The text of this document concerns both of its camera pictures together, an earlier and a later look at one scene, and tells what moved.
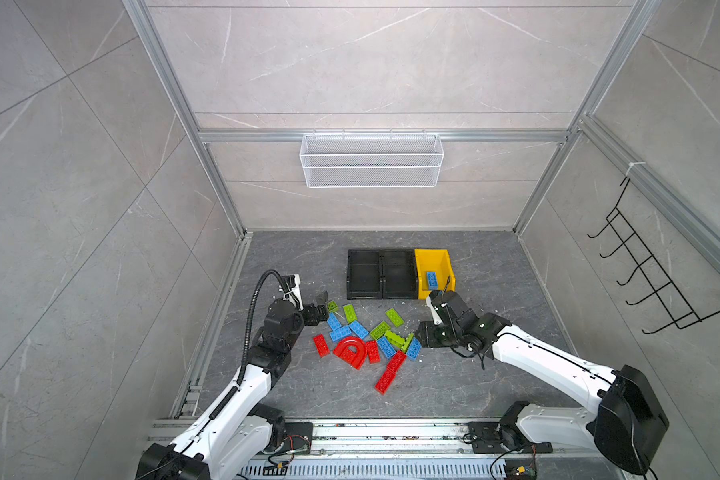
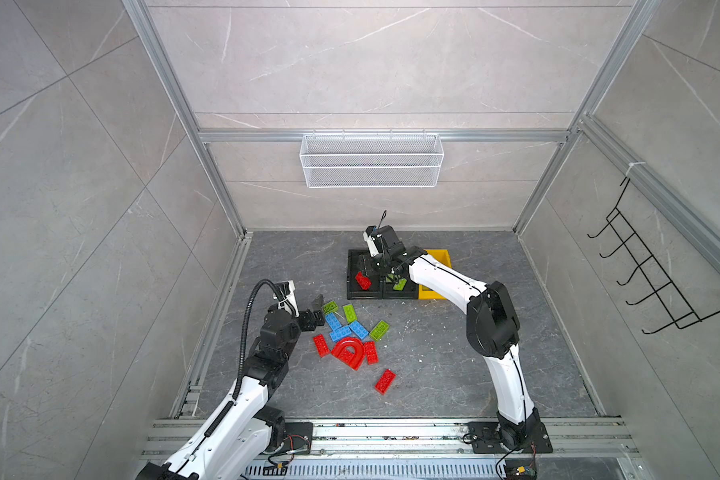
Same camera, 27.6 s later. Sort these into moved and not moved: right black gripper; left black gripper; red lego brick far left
Moved: right black gripper
Not moved: left black gripper; red lego brick far left
